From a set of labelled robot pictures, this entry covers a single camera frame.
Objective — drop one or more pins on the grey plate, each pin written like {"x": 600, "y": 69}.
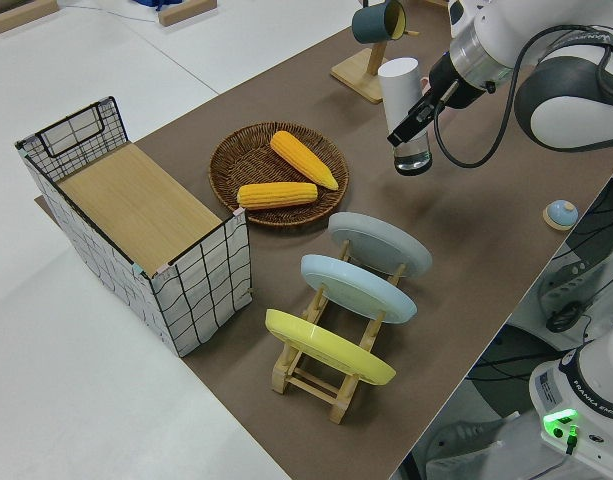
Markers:
{"x": 381, "y": 242}

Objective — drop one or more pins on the brown wicker basket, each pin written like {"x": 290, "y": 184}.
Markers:
{"x": 246, "y": 160}

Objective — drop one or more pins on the light blue plate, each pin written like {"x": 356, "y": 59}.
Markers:
{"x": 356, "y": 290}

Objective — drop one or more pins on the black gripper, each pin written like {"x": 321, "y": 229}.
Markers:
{"x": 456, "y": 87}

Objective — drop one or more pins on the dark blue mug yellow inside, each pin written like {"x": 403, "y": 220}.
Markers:
{"x": 368, "y": 22}

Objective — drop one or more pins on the long wooden block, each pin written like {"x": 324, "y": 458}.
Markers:
{"x": 21, "y": 17}

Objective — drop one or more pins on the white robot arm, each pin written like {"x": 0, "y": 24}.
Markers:
{"x": 561, "y": 115}

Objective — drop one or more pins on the blue bell on wooden base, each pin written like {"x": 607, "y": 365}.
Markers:
{"x": 561, "y": 212}

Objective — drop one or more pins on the yellow plate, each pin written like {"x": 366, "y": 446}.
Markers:
{"x": 326, "y": 345}

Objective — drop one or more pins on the blue object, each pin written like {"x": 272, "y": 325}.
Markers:
{"x": 156, "y": 3}

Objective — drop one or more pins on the yellow corn cob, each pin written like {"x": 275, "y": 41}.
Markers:
{"x": 303, "y": 160}
{"x": 276, "y": 196}

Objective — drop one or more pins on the white cup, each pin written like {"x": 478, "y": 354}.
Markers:
{"x": 398, "y": 85}

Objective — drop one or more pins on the wooden plate rack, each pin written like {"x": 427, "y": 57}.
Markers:
{"x": 338, "y": 400}

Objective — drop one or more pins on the short wooden block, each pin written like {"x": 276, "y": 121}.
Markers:
{"x": 186, "y": 11}

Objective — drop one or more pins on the wooden mug stand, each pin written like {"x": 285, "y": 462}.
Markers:
{"x": 361, "y": 75}

